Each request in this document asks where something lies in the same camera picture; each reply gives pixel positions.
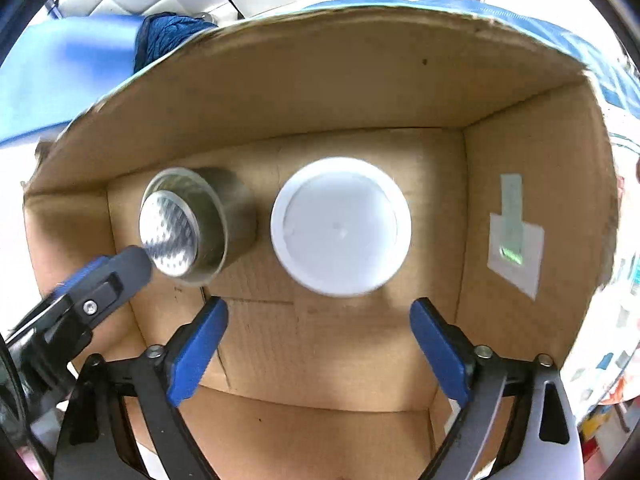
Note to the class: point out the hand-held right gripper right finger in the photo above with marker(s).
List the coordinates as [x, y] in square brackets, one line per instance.
[440, 352]

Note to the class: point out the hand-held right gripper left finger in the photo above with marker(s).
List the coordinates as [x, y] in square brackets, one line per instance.
[195, 352]

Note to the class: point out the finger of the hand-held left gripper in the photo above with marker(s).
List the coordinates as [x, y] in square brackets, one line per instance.
[100, 295]

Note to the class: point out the metal strainer cup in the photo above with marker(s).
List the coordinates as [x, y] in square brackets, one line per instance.
[235, 205]

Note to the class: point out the white round jar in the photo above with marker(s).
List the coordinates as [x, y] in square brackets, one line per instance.
[340, 225]

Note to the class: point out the cardboard box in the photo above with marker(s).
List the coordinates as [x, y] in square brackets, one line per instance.
[350, 85]

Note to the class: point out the blue foam mat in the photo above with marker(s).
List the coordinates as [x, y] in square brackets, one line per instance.
[60, 60]

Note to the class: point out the dark blue cloth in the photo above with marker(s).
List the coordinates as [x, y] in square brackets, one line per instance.
[160, 35]

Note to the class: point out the plaid tablecloth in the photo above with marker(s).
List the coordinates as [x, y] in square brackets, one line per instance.
[575, 35]

